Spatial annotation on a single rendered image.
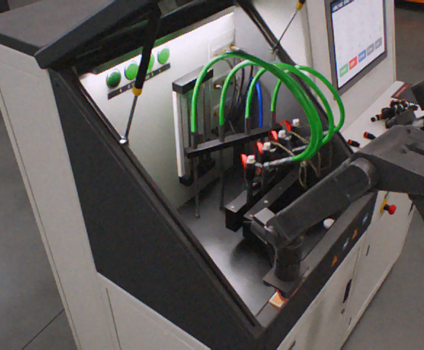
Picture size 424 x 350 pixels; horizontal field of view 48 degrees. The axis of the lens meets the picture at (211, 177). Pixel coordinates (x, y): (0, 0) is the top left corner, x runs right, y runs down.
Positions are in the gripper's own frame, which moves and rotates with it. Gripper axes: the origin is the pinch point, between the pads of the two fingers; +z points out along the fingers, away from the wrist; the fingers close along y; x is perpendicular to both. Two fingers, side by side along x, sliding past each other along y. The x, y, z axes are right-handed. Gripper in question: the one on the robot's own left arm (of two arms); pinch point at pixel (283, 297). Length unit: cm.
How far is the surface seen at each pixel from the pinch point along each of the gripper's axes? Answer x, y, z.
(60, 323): -111, 5, 97
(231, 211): -28.0, -17.4, -0.4
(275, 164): -17.1, -21.6, -19.3
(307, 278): 0.6, -10.6, 2.4
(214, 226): -37.9, -21.7, 14.1
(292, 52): -34, -58, -33
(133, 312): -42, 13, 25
